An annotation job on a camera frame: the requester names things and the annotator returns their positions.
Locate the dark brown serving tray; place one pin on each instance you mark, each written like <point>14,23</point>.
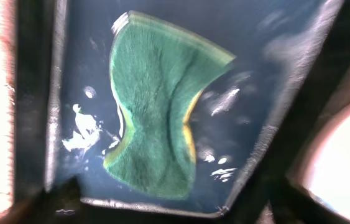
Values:
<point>311,111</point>

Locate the black water-filled tray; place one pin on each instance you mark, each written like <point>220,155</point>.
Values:
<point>278,65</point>

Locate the white plate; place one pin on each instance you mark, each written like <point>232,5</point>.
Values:
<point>322,172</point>

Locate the green yellow sponge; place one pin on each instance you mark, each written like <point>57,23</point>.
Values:
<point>153,118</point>

